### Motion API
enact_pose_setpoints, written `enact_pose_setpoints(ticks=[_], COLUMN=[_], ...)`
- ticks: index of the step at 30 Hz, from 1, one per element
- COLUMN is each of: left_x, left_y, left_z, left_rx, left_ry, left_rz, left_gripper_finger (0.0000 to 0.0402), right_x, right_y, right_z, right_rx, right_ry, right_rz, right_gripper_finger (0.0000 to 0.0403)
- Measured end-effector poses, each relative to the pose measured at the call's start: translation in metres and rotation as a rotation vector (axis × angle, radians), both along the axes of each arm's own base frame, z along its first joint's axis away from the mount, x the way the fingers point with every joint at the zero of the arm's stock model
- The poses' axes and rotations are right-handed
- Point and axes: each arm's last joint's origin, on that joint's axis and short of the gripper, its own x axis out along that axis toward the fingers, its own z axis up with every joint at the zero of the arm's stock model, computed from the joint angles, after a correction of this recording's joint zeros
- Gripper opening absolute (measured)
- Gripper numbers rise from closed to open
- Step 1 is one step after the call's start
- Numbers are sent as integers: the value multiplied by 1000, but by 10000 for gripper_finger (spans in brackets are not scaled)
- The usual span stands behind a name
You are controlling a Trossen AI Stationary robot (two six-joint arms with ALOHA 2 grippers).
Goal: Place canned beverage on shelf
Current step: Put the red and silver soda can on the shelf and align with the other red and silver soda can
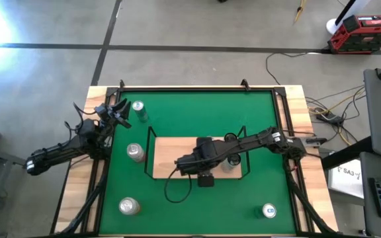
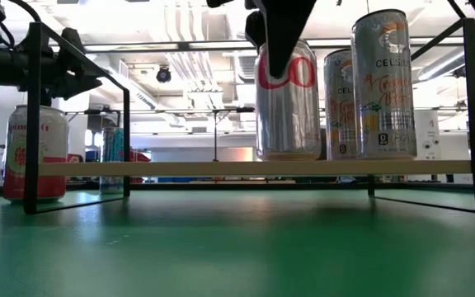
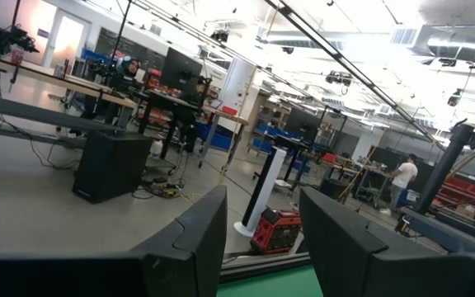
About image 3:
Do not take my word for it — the black computer tower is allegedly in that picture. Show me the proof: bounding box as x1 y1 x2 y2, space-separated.
71 130 154 204

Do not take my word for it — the black table frame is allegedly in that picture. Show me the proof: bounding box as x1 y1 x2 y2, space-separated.
219 251 313 284

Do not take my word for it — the wooden top metal workbench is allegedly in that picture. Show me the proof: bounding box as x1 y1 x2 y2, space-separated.
0 51 139 149

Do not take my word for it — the black rig pole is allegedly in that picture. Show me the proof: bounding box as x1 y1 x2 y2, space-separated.
109 0 134 59

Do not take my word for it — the black overhead rig beam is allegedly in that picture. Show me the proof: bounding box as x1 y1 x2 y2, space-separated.
261 0 448 150

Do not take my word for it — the green table mat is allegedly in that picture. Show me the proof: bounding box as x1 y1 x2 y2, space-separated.
216 265 323 297

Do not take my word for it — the white black tower fan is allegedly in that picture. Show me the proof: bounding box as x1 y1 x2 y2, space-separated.
233 146 288 238

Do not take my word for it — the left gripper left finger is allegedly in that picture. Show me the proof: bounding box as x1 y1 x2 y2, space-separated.
0 184 228 297

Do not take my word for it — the white plastic jug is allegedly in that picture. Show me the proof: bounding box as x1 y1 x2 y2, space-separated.
149 139 164 160

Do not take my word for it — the black computer monitor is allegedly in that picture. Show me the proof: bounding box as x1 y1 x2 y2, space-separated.
285 107 323 144
158 47 204 96

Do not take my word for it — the red black tool case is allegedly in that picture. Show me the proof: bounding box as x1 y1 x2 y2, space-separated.
249 207 303 255

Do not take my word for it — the yellow hanging cord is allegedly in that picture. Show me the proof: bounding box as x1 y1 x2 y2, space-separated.
219 68 259 185

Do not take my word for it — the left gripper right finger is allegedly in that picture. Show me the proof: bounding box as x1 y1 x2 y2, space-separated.
298 187 475 297

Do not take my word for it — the floor cable pile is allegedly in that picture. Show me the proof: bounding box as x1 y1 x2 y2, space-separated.
132 175 193 201

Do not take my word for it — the red bin rack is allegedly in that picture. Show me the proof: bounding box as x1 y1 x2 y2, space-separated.
434 175 475 219

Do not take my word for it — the black standing desk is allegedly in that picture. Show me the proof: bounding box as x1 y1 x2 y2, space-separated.
136 89 214 160
274 135 317 195

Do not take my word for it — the silver ceiling air duct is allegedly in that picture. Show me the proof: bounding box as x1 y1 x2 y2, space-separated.
410 24 475 71

